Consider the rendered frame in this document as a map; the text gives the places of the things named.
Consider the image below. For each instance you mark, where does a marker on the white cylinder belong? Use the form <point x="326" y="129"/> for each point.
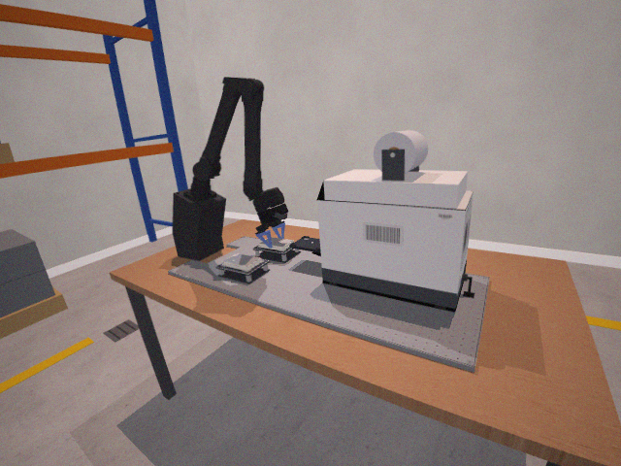
<point x="414" y="144"/>

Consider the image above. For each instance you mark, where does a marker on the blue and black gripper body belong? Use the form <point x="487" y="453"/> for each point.
<point x="264" y="227"/>

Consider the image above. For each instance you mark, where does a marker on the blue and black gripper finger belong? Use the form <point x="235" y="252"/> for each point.
<point x="282" y="230"/>
<point x="268" y="234"/>

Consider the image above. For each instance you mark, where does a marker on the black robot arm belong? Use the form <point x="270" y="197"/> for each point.
<point x="209" y="166"/>

